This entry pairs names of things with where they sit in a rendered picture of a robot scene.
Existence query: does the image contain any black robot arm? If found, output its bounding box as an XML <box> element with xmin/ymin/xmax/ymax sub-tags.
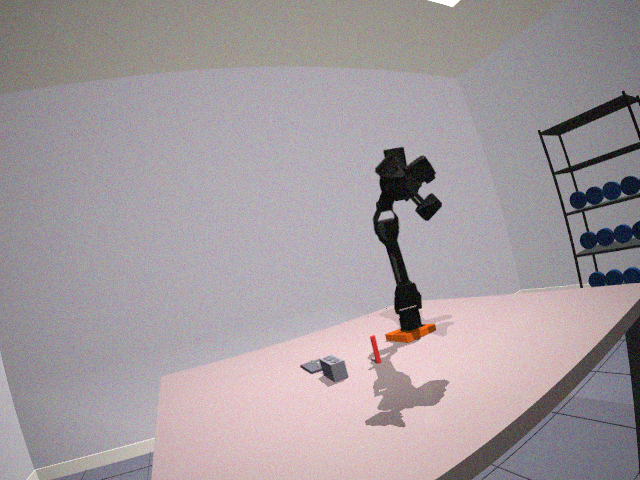
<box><xmin>373</xmin><ymin>147</ymin><xmax>436</xmax><ymax>331</ymax></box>

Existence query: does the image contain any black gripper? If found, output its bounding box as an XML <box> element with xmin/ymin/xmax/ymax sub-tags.
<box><xmin>376</xmin><ymin>154</ymin><xmax>442</xmax><ymax>221</ymax></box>

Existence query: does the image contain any red peg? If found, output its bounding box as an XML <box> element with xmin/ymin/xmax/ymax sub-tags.
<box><xmin>370</xmin><ymin>335</ymin><xmax>381</xmax><ymax>364</ymax></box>

